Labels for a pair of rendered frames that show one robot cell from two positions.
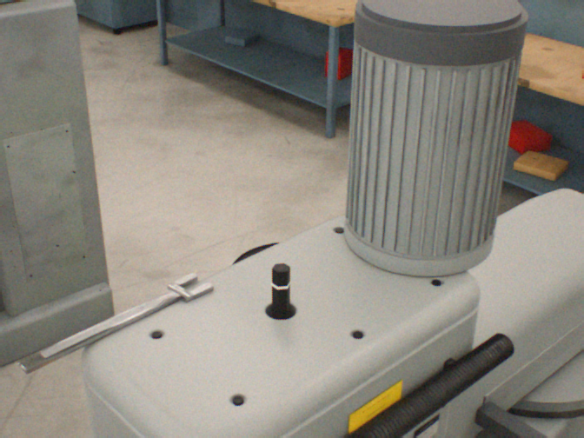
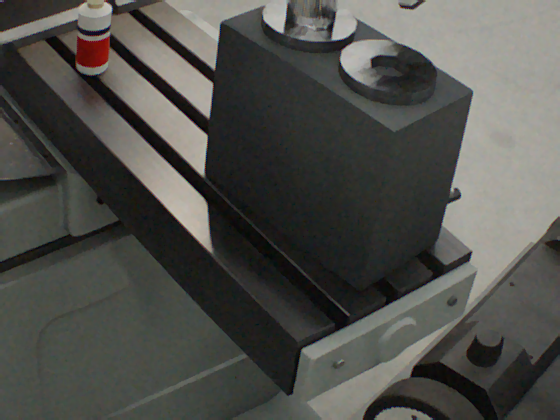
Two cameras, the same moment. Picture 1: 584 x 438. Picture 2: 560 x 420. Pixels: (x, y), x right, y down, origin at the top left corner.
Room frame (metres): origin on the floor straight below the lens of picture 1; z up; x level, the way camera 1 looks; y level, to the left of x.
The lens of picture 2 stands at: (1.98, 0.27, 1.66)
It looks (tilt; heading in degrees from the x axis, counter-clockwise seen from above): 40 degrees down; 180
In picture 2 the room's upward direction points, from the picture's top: 8 degrees clockwise
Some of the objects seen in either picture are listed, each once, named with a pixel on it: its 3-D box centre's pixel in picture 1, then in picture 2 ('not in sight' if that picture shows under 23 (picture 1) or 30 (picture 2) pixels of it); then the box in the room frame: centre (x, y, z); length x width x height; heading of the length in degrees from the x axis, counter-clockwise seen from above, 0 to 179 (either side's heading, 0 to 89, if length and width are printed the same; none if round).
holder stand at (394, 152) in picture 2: not in sight; (335, 126); (1.09, 0.31, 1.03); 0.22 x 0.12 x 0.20; 49
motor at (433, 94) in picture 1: (428, 129); not in sight; (0.96, -0.17, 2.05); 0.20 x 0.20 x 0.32
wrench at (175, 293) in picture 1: (119, 321); not in sight; (0.76, 0.20, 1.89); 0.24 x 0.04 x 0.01; 134
